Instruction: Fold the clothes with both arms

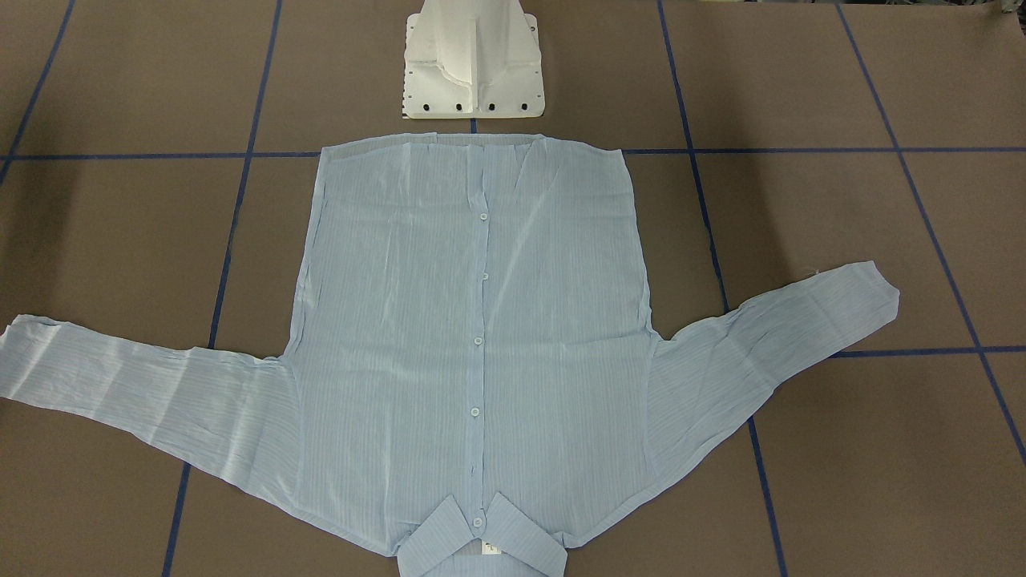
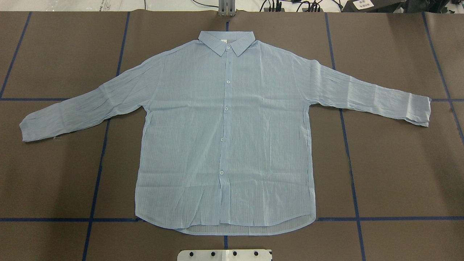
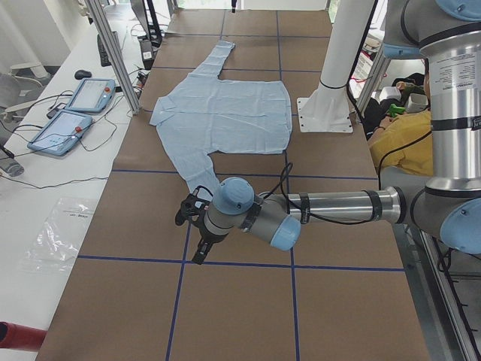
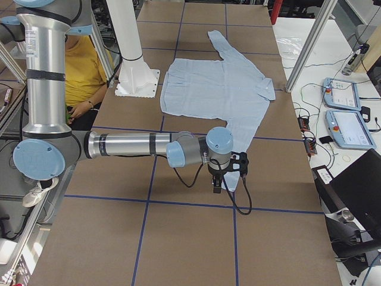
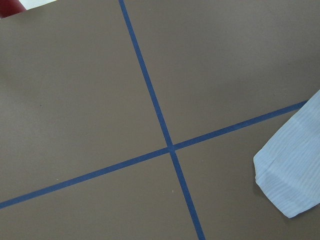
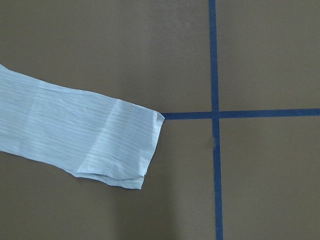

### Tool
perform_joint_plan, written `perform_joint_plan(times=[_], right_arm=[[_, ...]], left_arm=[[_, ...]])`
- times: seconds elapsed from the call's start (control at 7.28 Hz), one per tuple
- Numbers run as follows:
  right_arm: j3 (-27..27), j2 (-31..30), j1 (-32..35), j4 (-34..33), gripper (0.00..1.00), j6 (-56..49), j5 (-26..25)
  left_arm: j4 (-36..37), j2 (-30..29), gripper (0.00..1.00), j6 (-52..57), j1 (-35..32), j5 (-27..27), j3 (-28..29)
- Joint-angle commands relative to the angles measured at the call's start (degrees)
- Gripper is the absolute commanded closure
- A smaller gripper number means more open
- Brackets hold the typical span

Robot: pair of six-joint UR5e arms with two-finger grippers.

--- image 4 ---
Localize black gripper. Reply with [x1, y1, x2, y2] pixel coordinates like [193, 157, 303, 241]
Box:
[208, 163, 232, 193]

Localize light blue button-up shirt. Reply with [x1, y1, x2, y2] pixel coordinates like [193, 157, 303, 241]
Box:
[160, 29, 276, 193]

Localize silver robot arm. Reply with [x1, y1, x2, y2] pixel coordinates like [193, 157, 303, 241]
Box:
[13, 1, 236, 188]

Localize orange circuit board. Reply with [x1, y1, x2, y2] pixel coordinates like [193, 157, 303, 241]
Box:
[297, 117, 310, 131]

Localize black laptop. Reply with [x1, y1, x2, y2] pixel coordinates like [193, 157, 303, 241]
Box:
[313, 149, 380, 238]

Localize lower blue teach pendant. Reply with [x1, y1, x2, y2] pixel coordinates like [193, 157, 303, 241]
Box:
[325, 109, 376, 150]

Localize blue teach pendant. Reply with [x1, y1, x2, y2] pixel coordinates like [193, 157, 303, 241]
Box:
[322, 77, 361, 111]
[325, 109, 376, 150]

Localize upper blue teach pendant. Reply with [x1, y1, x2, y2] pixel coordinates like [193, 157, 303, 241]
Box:
[322, 77, 361, 111]

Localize clear plastic bag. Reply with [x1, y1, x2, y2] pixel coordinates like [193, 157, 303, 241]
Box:
[276, 36, 304, 60]

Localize person in yellow shirt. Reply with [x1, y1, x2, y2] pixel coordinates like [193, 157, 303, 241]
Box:
[65, 35, 107, 130]

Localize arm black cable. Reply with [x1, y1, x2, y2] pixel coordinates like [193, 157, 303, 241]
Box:
[174, 154, 253, 216]

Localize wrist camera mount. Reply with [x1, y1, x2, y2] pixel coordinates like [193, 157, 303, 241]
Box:
[228, 151, 249, 179]

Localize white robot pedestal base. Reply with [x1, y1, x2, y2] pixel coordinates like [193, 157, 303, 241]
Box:
[107, 0, 160, 98]

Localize aluminium frame post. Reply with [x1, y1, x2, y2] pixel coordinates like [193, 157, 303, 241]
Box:
[285, 0, 338, 93]

